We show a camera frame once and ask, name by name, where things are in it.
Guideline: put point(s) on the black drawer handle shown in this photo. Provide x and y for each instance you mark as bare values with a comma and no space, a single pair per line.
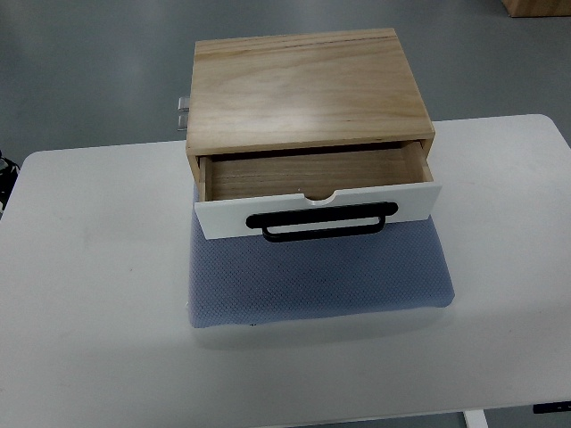
380,211

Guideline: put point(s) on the white drawer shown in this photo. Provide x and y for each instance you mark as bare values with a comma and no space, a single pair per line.
233,186

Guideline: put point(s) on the wooden drawer cabinet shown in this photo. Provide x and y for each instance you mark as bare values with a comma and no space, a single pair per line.
256,94

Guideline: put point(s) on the blue mesh cushion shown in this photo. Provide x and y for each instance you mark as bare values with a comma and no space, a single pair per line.
250,281

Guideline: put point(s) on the metal clamp behind cabinet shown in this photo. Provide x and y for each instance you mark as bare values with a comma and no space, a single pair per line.
183,111

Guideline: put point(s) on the white table leg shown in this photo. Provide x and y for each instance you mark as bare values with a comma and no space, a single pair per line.
475,419

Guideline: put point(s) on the dark patterned object left edge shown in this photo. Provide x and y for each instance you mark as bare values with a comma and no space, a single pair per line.
8,175

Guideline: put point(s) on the wooden box in corner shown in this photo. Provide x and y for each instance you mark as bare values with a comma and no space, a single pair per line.
537,8

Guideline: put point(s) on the black table control panel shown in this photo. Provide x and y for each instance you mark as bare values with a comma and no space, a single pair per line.
555,407

